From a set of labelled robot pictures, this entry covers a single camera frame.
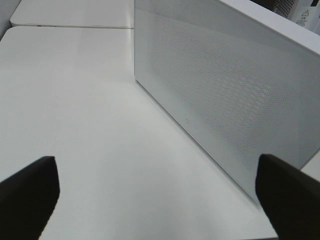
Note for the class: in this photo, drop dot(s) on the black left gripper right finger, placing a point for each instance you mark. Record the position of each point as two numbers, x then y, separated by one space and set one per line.
289 197

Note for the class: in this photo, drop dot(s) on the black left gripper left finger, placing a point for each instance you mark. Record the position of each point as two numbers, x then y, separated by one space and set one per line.
28 199

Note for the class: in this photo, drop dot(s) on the white microwave door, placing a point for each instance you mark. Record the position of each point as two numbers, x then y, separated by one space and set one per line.
240 79

